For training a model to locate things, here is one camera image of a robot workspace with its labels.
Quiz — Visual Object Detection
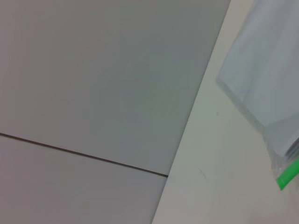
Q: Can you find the clear document bag green zip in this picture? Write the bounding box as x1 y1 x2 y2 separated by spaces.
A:
214 0 299 192

